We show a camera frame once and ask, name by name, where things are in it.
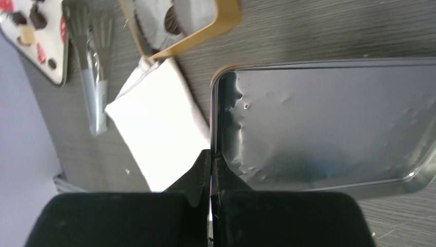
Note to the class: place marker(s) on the white chocolate cube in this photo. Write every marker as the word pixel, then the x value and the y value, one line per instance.
pixel 26 37

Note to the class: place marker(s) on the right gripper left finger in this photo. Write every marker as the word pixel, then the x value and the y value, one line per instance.
pixel 177 216

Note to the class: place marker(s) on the white folded cloth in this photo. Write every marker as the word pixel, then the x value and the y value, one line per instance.
pixel 159 121

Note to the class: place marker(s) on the silver tin lid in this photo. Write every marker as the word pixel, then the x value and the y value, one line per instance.
pixel 365 127

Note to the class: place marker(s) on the gold chocolate tin box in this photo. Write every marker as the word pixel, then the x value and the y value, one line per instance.
pixel 199 20

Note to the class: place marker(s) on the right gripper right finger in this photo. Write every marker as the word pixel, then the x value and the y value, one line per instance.
pixel 243 216

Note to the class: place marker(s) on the strawberry pattern tray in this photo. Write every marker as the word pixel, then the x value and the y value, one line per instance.
pixel 47 19

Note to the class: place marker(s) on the metal tongs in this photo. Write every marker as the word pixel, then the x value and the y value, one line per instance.
pixel 91 33

